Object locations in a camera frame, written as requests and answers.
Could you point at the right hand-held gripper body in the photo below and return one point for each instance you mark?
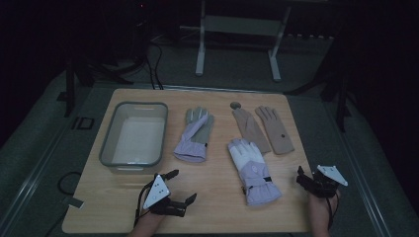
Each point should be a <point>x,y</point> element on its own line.
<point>324,184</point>

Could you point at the white metal stand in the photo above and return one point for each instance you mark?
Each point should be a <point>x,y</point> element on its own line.
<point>242,25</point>

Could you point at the clear plastic bin grey rim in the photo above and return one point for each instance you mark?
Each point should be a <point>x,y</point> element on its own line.
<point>108,138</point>

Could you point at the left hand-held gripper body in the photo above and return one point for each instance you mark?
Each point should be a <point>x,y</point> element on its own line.
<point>157,192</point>

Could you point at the person's right hand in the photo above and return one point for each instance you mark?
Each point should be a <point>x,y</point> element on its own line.
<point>321,209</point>

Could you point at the grey tape piece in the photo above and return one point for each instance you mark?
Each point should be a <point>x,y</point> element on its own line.
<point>73,202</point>

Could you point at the lavender ski glove grey palm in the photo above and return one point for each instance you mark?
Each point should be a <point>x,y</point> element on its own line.
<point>197,131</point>

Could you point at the black metal stand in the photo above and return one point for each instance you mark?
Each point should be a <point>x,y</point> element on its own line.
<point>342,98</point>

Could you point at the beige knit glove dark button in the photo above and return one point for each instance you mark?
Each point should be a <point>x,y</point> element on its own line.
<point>276,131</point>

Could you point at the black rectangular floor frame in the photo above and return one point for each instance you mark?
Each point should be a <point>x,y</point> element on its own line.
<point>79,123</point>

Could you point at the white and lavender ski glove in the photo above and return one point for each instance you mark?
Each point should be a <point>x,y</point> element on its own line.
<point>252,164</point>

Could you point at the round grey table grommet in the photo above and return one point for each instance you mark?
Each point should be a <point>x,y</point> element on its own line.
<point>235,105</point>

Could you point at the person's left hand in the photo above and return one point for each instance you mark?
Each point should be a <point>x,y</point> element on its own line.
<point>152,220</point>

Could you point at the black tripod stand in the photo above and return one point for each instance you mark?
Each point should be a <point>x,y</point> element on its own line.
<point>69,89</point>

